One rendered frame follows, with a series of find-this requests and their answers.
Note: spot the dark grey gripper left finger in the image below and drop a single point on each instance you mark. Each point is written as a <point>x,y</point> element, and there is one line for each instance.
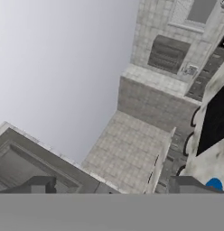
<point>43,185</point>

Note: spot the pale drawer cabinet front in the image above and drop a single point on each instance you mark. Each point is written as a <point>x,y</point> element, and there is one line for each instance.
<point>163,156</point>

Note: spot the black flat panel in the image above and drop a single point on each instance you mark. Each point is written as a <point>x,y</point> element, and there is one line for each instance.
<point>214,120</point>

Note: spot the white framed window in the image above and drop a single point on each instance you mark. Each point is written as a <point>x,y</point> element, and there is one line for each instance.
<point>198,12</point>

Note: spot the blue round object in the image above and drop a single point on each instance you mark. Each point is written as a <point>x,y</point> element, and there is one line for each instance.
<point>214,182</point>

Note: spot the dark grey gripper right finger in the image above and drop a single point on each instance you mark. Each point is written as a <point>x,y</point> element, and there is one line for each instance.
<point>180,185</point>

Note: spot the dark grey slatted panel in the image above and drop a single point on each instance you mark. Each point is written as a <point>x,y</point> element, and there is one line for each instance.
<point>168,54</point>

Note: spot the small grey box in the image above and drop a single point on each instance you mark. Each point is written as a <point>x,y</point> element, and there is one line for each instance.
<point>189,70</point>

